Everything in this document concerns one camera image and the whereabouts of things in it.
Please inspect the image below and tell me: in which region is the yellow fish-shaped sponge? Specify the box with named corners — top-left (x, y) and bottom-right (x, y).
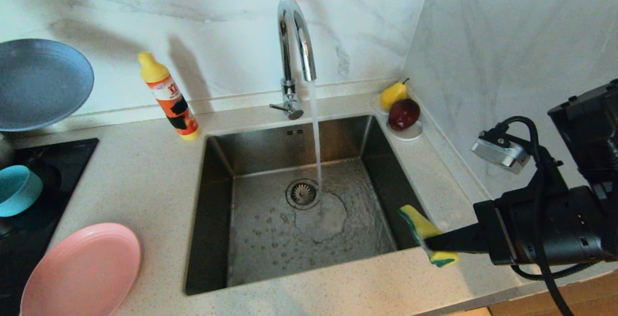
top-left (398, 205), bottom-right (459, 268)

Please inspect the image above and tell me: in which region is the chrome faucet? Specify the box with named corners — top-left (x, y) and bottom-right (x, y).
top-left (269, 0), bottom-right (317, 121)

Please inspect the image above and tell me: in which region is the yellow orange dish soap bottle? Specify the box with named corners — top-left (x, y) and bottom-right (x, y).
top-left (138, 51), bottom-right (201, 141)

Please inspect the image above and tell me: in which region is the teal ceramic bowl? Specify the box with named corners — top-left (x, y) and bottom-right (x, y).
top-left (0, 165), bottom-right (44, 218)

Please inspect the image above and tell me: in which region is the blue plastic plate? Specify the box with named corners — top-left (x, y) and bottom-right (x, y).
top-left (0, 39), bottom-right (95, 132)

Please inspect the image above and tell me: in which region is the metal sink drain strainer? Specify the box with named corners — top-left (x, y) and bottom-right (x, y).
top-left (286, 179), bottom-right (321, 210)

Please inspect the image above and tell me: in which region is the stainless steel sink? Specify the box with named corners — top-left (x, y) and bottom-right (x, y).
top-left (184, 115), bottom-right (441, 296)

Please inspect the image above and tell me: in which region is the wooden cabinet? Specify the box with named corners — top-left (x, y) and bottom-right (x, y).
top-left (488, 273), bottom-right (618, 316)

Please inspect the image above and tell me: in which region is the small white dish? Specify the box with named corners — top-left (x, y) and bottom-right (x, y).
top-left (371, 93), bottom-right (389, 115)
top-left (386, 121), bottom-right (423, 141)

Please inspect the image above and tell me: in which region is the dark red apple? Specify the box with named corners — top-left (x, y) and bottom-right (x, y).
top-left (387, 98), bottom-right (421, 131)

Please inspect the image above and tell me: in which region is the yellow pear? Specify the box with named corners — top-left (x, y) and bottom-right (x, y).
top-left (380, 78), bottom-right (409, 111)

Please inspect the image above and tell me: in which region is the running water stream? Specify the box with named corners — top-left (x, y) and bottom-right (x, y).
top-left (308, 81), bottom-right (325, 189)

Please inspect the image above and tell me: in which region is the pink plastic plate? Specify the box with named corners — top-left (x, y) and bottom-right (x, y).
top-left (19, 223), bottom-right (141, 316)

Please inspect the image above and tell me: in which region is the black induction cooktop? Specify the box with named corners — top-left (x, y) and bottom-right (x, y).
top-left (0, 138), bottom-right (99, 316)

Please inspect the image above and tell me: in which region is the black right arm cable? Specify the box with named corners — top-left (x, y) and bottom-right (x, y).
top-left (497, 116), bottom-right (604, 316)

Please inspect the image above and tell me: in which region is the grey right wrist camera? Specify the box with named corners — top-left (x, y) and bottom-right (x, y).
top-left (471, 130), bottom-right (531, 174)

